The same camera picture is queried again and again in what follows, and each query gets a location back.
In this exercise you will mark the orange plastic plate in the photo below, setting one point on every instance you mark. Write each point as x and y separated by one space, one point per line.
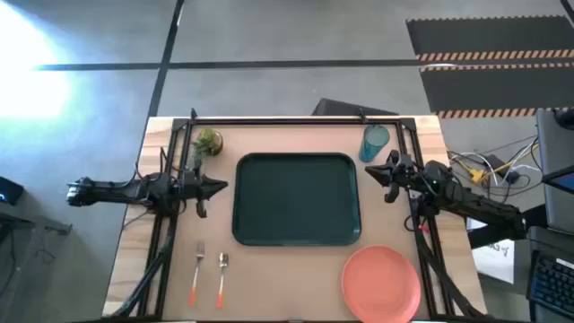
381 285

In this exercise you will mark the blue faceted plastic cup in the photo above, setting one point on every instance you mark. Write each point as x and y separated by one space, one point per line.
372 143

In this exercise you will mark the white paper bag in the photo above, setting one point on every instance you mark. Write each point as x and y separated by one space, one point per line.
495 260

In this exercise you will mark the black keyboard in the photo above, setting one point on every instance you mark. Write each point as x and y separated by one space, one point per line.
553 282

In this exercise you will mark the black device with blue light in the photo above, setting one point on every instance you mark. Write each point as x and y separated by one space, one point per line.
10 190

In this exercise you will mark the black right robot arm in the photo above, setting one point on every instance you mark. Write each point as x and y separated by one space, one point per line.
471 206

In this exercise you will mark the red clip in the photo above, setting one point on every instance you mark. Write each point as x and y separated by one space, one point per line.
423 229

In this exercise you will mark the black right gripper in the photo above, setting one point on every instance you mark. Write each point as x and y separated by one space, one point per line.
403 172

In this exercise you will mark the small green potted plant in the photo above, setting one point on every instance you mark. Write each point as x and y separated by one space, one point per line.
207 142

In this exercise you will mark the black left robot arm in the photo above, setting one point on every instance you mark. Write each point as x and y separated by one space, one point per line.
116 190

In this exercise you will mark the black aluminium rig frame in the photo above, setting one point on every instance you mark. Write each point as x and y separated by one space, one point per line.
291 121

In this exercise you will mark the black hazard-striped floor mat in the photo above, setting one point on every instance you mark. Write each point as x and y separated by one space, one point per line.
489 36
493 89

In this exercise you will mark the dark green plastic tray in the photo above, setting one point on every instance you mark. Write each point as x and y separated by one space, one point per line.
296 199

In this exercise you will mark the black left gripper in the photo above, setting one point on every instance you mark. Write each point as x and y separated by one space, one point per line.
195 186

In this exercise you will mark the black power adapter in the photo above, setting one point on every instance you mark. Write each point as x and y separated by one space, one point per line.
500 166

